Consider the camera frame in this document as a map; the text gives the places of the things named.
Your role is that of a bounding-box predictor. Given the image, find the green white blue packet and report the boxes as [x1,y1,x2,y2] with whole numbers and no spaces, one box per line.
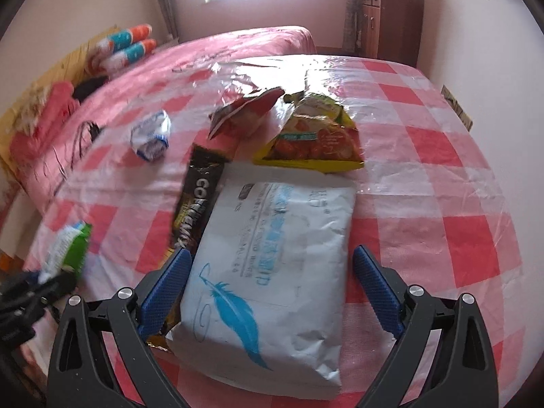
[38,221,92,284]

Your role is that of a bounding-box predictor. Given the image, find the white wet wipes pack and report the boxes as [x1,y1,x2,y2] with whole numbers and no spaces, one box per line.
[167,168,356,400]

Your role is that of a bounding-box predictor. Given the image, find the folded pink blanket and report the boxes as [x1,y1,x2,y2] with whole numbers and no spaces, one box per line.
[9,81,79,166]

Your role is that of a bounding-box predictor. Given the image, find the blue white crumpled wrapper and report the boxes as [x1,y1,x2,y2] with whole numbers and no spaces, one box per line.
[130,109,171,162]

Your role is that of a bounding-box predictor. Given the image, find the black gold coffee sachet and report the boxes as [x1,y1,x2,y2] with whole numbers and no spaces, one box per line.
[146,143,233,351]

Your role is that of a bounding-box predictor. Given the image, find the red white checkered tablecloth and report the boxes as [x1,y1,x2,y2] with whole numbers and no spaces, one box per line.
[25,55,527,403]

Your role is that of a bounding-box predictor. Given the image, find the yellow wooden headboard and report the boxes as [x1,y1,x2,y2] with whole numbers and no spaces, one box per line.
[1,25,121,172]

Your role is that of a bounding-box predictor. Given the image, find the lower striped bolster pillow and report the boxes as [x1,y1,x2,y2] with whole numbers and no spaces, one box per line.
[97,39,157,75]

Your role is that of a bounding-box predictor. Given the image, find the red white snack wrapper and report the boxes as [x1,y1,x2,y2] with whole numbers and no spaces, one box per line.
[207,87,285,140]

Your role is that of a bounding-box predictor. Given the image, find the pink bed cover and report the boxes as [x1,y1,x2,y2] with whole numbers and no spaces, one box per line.
[1,26,316,214]

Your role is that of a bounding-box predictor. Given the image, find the yellow orange snack bag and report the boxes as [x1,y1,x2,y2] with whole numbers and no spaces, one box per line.
[253,91,364,173]

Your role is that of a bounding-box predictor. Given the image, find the brown wooden cabinet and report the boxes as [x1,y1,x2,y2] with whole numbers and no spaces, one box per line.
[355,0,424,67]

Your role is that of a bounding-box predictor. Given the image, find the tangled black cables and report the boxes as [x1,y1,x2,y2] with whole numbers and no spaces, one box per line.
[51,119,105,192]

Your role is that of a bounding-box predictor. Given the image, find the wall socket plate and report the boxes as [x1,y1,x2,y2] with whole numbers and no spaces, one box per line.
[441,85,473,132]

